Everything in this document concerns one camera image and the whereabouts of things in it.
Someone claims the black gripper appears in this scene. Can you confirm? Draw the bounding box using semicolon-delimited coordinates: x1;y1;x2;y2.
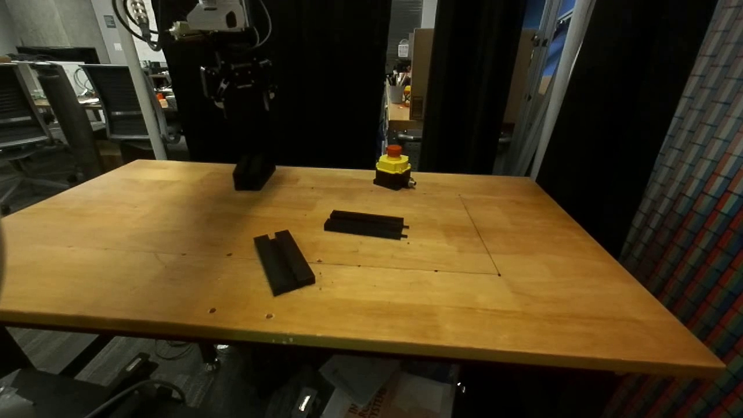
201;35;277;120

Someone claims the grey metal shelf rack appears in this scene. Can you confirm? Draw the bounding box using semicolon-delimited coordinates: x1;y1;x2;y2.
75;60;168;161

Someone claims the yellow red emergency stop button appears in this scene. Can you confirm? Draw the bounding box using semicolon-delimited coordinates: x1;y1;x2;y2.
372;143;417;193

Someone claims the brown cardboard box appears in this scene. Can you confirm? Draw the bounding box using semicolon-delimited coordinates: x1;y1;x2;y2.
408;25;437;124

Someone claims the narrow black curtain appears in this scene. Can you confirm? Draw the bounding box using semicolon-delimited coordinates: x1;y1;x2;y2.
420;0;528;178

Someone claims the white upright pole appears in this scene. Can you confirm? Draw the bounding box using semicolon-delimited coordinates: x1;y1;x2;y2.
528;0;599;182

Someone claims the papers and box under table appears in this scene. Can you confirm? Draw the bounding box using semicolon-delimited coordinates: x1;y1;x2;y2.
320;352;460;418

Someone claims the black office chair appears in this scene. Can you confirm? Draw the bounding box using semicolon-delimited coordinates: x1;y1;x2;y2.
0;362;192;418

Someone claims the black curtain beside backdrop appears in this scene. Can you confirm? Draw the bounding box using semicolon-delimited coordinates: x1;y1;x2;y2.
536;0;716;258

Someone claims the colourful patterned backdrop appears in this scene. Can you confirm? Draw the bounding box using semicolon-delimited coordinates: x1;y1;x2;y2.
600;0;743;418

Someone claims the white slanted post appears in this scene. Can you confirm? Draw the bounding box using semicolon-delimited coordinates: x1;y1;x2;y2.
87;0;168;163

